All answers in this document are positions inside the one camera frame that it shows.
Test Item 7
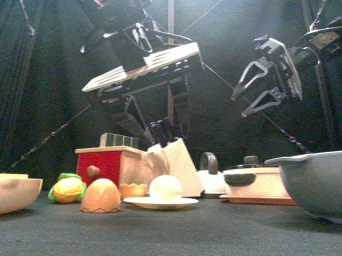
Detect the green toy block row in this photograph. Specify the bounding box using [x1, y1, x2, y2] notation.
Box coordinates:
[99, 132, 141, 150]

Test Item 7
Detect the red wooden box with knob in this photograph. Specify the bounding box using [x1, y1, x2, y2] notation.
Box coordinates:
[74, 145, 146, 192]

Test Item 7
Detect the light wooden knife block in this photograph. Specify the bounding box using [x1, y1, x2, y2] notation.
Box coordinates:
[141, 137, 206, 198]

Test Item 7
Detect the orange cracked eggshell cup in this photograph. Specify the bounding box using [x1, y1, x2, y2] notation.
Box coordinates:
[118, 182, 149, 200]

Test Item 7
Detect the white toy egg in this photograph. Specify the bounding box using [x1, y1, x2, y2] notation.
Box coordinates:
[149, 174, 185, 202]

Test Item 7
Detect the orange toy egg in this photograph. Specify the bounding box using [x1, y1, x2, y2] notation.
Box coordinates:
[79, 177, 123, 214]

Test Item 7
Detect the white small plate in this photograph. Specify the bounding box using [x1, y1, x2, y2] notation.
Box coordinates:
[122, 196, 201, 211]

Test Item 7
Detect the wooden toy pot with lid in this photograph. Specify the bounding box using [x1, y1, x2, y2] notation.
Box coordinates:
[222, 155, 292, 198]

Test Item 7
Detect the toy corn with green husk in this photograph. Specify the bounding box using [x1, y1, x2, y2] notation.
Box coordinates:
[47, 172, 89, 205]

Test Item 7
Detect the large grey bowl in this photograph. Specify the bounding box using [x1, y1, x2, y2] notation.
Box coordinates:
[264, 150, 342, 225]

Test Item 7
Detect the orange wooden tray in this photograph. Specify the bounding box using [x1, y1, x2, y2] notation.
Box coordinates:
[218, 194, 298, 206]

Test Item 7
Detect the light wooden bowl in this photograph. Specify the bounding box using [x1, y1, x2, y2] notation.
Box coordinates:
[0, 173, 44, 215]

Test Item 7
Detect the black toy knife handle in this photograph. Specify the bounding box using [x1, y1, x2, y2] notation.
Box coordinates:
[149, 121, 170, 149]
[159, 117, 181, 143]

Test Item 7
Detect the thin diagonal brace cable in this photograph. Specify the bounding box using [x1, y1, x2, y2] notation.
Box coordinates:
[201, 61, 313, 154]
[3, 103, 93, 173]

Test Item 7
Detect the metal frame pole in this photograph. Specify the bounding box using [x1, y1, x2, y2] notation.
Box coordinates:
[167, 0, 177, 45]

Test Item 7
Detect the white toy kettle black handle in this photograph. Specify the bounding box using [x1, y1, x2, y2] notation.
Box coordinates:
[195, 151, 232, 198]

